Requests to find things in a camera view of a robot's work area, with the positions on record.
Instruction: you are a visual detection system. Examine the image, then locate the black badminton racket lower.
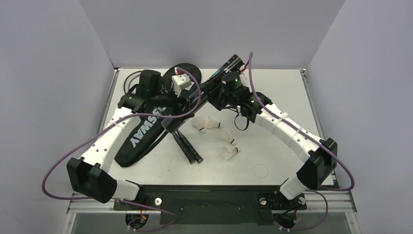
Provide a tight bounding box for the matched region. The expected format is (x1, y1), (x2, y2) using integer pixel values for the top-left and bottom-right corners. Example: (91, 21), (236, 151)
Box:
(124, 71), (204, 164)

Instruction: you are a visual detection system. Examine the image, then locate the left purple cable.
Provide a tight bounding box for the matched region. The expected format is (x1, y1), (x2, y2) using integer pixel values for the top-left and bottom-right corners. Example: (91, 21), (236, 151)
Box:
(41, 67), (203, 233)

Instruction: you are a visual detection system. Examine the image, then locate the black badminton racket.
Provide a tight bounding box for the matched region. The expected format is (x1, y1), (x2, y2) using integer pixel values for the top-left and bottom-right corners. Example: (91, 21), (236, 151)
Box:
(124, 71), (197, 165)
(124, 71), (204, 164)

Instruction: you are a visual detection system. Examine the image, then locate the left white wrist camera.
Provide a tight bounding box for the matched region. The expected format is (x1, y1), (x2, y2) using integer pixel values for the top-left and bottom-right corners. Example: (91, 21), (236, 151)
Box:
(171, 74), (194, 97)

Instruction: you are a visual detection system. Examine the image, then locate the black shuttlecock tube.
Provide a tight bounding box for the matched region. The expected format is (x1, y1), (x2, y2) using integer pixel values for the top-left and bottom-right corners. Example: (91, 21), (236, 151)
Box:
(162, 55), (249, 133)

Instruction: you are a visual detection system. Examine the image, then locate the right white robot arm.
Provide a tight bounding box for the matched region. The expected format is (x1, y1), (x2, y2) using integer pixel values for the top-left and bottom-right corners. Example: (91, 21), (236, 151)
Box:
(200, 72), (338, 209)

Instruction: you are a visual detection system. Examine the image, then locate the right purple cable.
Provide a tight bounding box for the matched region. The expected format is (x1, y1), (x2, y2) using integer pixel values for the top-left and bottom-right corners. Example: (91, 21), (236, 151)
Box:
(239, 51), (355, 232)

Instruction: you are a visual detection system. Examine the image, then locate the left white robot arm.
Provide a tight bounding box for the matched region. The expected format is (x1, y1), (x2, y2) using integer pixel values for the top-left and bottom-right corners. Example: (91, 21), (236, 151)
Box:
(66, 67), (201, 210)

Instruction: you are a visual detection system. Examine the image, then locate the aluminium frame rail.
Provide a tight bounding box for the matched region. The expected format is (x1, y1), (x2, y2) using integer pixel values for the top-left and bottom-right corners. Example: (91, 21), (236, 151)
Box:
(67, 191), (357, 214)

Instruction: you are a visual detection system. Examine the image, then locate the black badminton racket upper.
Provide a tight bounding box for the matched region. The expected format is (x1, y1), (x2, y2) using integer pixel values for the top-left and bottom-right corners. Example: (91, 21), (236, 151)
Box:
(124, 71), (197, 165)

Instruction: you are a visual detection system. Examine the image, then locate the white shuttlecock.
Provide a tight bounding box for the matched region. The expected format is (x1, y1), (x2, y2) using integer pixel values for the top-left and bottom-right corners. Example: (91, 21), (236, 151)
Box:
(220, 131), (237, 145)
(205, 117), (224, 129)
(221, 146), (240, 160)
(191, 116), (206, 134)

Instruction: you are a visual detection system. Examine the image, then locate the purple cable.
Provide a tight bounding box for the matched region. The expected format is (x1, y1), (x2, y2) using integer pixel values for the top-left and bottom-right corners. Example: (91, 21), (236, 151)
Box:
(41, 67), (203, 233)
(239, 51), (355, 232)

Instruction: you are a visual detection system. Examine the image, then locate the black Crossway racket bag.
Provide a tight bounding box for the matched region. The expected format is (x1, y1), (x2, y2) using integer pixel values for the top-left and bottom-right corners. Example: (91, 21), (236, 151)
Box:
(114, 68), (183, 167)

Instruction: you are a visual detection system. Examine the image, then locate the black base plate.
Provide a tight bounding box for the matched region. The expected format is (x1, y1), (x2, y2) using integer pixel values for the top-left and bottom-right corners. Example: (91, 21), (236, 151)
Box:
(113, 184), (307, 226)

